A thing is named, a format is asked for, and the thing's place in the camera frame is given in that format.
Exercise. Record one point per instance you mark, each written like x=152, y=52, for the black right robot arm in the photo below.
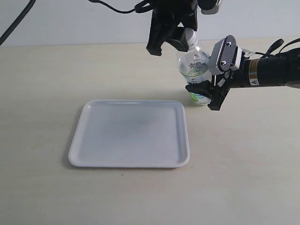
x=281, y=69

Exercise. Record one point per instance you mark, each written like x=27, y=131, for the white bottle cap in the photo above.
x=191, y=38

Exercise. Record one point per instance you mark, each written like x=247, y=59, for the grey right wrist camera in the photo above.
x=225, y=56

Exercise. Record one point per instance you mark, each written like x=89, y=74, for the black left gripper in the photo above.
x=166, y=16

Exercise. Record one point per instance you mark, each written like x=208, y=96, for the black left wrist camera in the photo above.
x=209, y=7

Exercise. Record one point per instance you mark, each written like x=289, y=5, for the white plastic tray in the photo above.
x=130, y=134

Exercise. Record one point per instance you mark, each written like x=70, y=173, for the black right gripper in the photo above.
x=218, y=91

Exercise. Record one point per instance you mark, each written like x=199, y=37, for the clear plastic water bottle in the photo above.
x=193, y=65

